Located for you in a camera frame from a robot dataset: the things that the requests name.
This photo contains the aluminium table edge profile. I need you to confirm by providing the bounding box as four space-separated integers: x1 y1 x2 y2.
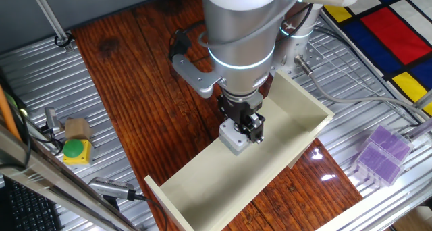
315 156 432 231

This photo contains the large wooden cube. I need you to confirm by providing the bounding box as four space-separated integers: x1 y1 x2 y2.
64 117 92 141

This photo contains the orange rod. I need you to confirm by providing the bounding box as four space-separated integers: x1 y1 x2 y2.
0 85 22 141

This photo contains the grey camera bracket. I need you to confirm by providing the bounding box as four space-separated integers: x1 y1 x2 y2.
171 53 223 99

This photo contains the yellow box green mushroom button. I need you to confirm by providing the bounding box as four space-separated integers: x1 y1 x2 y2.
62 138 92 167

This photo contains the colourful block pattern cloth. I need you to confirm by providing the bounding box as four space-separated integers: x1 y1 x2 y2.
322 0 432 119

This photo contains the black device cable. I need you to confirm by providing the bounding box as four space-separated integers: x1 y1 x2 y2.
133 193 169 231

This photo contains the thin metal pole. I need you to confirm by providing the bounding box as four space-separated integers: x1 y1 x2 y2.
28 0 74 53

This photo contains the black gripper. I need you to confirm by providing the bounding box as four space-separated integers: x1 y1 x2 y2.
217 94 267 145

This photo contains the wood grain mat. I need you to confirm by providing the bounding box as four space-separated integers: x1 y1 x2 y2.
71 0 364 231

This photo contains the black cable tie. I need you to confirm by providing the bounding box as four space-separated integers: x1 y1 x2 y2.
53 32 75 49

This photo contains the grey device with grille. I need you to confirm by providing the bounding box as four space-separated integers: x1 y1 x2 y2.
88 176 138 202

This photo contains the small grey metal device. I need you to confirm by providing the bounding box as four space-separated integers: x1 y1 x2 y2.
43 107 62 134

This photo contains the aluminium frame profile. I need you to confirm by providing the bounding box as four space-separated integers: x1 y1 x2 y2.
0 122 139 231

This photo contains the aluminium robot mounting plate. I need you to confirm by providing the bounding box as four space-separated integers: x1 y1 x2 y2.
269 18 327 80

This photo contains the black keyboard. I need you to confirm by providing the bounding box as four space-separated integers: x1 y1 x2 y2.
0 176 63 231

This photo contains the grey cable with metal plug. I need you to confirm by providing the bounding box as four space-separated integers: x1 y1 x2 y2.
294 54 432 121

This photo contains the clear box with purple content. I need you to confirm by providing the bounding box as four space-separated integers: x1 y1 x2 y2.
366 124 415 164
350 141 405 188

